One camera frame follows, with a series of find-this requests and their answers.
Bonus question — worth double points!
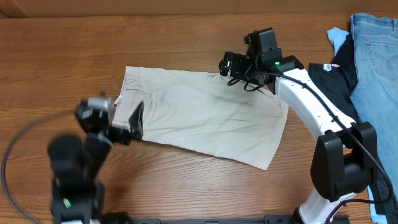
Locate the light blue garment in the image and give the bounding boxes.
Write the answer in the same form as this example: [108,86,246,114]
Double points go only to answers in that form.
[326,27,349,55]

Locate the black printed t-shirt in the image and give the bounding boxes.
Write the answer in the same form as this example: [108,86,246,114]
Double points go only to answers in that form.
[308,34,361,123]

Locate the blue denim jeans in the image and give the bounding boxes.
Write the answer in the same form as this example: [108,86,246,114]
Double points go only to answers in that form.
[349,12,398,224]

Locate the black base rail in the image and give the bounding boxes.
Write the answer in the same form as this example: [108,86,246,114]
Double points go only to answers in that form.
[102,214,351,224]

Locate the brown cardboard backboard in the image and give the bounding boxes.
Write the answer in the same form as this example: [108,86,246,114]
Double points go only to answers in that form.
[1,0,397,17]

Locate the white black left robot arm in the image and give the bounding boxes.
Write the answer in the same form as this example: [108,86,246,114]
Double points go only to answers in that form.
[47,96,144,223]

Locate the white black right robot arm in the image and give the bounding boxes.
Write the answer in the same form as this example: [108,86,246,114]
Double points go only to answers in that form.
[218,28,377,223]

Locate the beige khaki shorts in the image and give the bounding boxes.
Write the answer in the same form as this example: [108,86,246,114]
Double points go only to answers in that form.
[113,66,289,170]

